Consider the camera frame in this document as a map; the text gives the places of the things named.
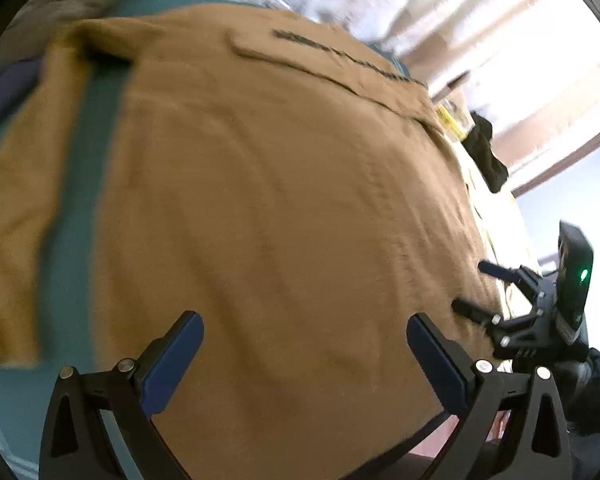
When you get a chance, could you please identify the teal bed sheet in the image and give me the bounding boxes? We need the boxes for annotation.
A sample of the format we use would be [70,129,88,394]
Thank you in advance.
[0,0,416,480]

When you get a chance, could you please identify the black cloth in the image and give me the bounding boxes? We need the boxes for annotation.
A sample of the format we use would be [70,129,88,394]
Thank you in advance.
[461,110,511,195]

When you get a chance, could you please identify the person's right hand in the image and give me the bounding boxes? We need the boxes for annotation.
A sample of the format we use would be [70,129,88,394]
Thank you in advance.
[555,352,600,436]

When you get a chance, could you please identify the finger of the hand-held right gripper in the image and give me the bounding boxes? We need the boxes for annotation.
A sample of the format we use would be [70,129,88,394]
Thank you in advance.
[452,298,542,359]
[478,259,557,312]

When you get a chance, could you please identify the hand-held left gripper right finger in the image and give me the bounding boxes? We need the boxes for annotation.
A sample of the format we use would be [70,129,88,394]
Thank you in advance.
[406,311,572,480]

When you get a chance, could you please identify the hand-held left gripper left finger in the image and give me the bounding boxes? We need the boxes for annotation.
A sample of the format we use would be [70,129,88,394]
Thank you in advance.
[39,310,204,480]

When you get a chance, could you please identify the mustard fuzzy sweater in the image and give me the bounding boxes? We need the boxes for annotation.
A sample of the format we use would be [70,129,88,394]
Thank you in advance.
[0,2,503,480]

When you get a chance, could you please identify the yellow label packet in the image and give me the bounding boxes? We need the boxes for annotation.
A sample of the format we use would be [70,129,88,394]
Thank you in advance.
[432,100,473,141]

